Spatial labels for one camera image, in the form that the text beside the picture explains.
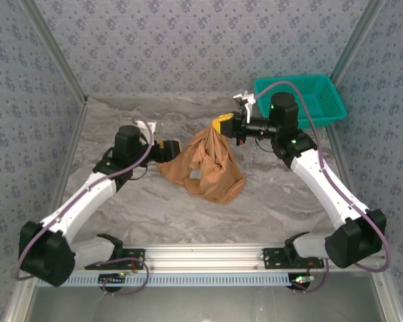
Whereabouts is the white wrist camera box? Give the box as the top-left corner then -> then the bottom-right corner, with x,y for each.
232,90 -> 258,117
135,119 -> 159,136

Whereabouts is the aluminium corner post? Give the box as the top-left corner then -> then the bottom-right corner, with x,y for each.
19,0 -> 89,104
329,0 -> 389,87

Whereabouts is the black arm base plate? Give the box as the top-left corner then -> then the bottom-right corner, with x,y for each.
84,248 -> 146,270
262,247 -> 325,270

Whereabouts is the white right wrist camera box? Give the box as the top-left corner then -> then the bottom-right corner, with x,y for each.
232,90 -> 258,117

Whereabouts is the slotted grey cable duct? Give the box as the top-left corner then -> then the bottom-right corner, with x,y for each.
36,272 -> 290,288

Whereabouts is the grey metal shelf panel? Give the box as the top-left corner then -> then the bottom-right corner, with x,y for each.
28,285 -> 386,322

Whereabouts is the long aluminium frame rail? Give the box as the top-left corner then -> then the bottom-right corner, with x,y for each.
21,244 -> 390,271

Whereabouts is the small black electronics board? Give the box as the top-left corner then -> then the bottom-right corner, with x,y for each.
287,274 -> 316,292
98,273 -> 127,292

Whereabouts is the orange-tan t-shirt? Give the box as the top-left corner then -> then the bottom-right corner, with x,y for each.
156,121 -> 248,206

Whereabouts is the teal plastic mesh basket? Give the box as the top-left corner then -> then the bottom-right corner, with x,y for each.
253,73 -> 347,129

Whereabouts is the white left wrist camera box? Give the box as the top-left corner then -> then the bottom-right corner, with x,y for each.
135,119 -> 159,136

